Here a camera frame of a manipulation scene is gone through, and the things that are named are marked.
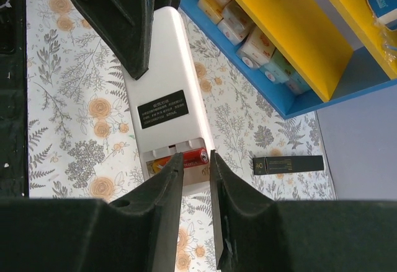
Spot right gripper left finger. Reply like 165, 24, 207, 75
110, 153, 184, 271

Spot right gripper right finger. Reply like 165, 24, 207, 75
210, 150, 276, 271

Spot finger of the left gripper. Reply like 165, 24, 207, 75
71, 0, 154, 80

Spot red AAA battery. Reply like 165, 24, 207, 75
146, 147, 209, 175

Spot red white remote control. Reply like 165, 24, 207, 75
123, 7, 215, 195

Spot long black box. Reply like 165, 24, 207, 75
252, 156, 324, 175

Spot white packets on shelf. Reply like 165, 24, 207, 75
198, 0, 311, 95

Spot blue shelf unit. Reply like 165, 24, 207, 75
181, 0, 396, 119

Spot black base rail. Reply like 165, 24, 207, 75
0, 0, 29, 198

